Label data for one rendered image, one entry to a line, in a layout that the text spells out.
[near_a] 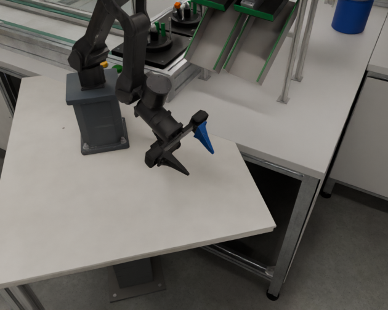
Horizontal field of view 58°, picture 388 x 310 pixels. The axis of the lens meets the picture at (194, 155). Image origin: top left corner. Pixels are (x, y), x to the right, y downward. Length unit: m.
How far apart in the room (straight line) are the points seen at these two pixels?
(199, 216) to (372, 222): 1.43
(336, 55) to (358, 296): 1.10
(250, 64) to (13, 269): 0.88
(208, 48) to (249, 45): 0.14
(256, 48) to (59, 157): 0.71
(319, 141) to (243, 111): 0.28
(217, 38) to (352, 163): 1.07
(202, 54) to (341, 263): 1.26
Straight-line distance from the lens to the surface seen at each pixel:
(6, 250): 0.97
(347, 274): 1.96
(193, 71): 1.41
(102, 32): 0.89
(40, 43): 1.62
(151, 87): 0.79
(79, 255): 0.90
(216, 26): 1.28
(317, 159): 1.12
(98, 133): 1.08
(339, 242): 2.05
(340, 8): 1.92
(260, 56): 1.20
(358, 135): 1.89
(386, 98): 1.77
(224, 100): 1.31
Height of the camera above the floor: 1.60
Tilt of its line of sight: 43 degrees down
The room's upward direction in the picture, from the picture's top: straight up
